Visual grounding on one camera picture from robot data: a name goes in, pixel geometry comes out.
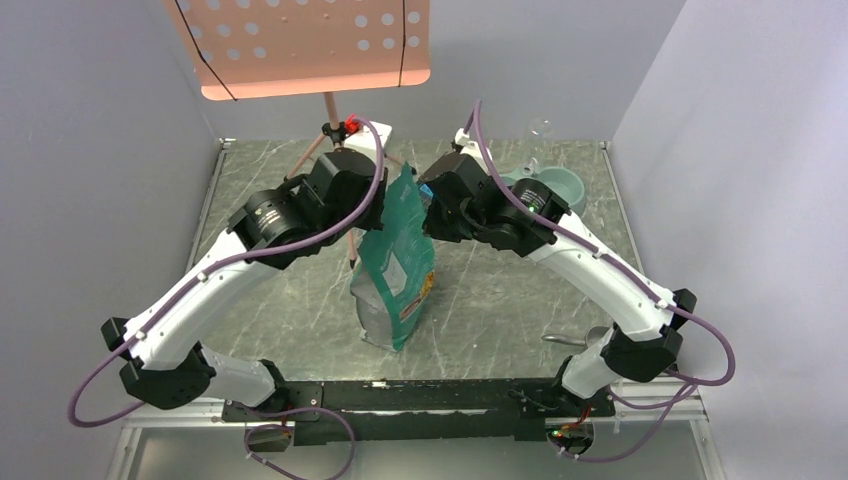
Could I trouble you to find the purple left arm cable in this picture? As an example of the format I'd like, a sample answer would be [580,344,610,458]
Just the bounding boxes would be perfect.
[67,116,387,429]

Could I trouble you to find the teal double pet bowl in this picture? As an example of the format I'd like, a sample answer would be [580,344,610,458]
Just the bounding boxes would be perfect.
[501,160,587,216]

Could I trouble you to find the green pet food bag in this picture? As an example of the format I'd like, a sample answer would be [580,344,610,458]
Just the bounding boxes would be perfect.
[349,164,435,352]

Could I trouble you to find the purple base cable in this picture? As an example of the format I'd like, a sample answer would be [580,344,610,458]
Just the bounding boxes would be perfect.
[243,406,356,480]
[553,377,704,464]

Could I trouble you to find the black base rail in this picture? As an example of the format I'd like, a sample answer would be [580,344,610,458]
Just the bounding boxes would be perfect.
[221,377,617,446]

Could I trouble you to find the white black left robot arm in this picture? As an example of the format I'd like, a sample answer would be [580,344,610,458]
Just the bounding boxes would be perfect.
[101,147,386,412]

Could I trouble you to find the pink music stand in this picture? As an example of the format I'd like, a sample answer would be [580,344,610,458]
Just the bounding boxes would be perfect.
[162,0,433,266]

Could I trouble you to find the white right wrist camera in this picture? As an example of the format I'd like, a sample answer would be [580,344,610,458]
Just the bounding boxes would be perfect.
[452,128,483,162]

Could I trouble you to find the metal food scoop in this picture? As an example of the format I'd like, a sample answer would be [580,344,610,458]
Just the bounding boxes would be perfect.
[541,326,610,349]

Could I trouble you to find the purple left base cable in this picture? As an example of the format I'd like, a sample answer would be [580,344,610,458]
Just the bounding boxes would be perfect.
[243,406,356,480]

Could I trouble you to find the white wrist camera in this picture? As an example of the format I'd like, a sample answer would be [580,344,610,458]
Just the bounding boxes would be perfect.
[343,115,393,161]
[452,128,483,162]

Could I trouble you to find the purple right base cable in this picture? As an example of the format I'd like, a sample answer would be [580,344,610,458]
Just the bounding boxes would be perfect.
[553,377,704,464]

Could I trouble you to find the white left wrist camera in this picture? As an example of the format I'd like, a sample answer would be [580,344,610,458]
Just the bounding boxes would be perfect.
[343,115,393,161]

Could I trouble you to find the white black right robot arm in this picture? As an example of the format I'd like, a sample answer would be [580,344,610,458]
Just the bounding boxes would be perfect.
[419,152,695,401]

